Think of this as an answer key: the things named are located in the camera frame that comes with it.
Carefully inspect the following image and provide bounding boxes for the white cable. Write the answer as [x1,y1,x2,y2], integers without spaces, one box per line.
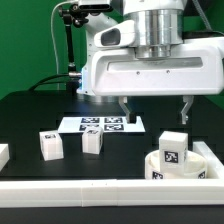
[50,0,79,91]

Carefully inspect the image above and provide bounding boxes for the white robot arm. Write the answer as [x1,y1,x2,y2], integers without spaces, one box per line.
[76,0,224,123]

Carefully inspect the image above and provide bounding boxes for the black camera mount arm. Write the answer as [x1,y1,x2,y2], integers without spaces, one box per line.
[58,3,93,96]

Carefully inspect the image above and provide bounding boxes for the white obstacle wall frame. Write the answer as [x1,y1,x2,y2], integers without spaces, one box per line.
[0,142,224,208]

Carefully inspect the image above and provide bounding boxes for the black cables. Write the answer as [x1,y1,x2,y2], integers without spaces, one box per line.
[28,73,81,92]

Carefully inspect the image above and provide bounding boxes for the white sheet with tags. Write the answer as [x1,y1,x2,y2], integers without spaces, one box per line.
[58,116,145,133]

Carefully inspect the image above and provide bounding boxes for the white block at left edge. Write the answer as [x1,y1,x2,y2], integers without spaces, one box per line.
[0,144,9,171]

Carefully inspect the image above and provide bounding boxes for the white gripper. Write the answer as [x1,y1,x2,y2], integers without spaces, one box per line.
[91,44,224,125]

